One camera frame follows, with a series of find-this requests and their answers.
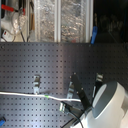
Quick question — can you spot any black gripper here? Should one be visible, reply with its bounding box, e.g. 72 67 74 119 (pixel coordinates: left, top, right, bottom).
71 74 91 110

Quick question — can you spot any white cable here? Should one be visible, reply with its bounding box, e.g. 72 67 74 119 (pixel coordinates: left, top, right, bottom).
0 91 82 103

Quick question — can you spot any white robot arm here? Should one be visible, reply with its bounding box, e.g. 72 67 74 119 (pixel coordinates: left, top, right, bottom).
70 74 128 128

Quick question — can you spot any black perforated pegboard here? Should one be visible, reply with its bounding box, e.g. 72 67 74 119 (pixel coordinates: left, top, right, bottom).
0 43 128 128

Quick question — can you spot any right clear plastic bin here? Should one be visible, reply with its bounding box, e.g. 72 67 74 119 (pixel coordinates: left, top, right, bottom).
61 0 87 43

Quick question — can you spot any clear plastic bin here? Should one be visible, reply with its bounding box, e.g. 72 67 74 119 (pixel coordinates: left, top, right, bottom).
61 0 87 43
34 0 55 42

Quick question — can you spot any left clear plastic bin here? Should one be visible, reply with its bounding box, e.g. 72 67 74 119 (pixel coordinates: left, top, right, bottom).
34 0 55 42

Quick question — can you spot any blue object at corner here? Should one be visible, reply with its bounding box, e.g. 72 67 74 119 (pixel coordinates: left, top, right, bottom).
0 117 6 127

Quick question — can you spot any red tool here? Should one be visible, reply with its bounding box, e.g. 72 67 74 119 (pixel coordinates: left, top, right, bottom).
1 4 25 15

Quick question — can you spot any middle metal cable clip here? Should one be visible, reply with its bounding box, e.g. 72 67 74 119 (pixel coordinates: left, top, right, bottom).
67 81 74 99

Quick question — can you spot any metal cable clip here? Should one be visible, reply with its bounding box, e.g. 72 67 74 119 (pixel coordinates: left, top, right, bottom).
92 73 103 98
33 75 40 95
67 81 74 99

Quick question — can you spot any right metal cable clip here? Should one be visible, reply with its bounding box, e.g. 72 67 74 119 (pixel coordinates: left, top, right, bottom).
92 73 103 98

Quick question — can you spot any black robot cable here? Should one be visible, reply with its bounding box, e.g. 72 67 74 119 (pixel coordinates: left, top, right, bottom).
59 101 88 128

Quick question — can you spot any left metal cable clip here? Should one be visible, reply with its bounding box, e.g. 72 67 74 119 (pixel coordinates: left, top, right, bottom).
33 75 40 95

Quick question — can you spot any blue clamp handle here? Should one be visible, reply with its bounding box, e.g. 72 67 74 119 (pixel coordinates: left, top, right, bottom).
91 26 98 44

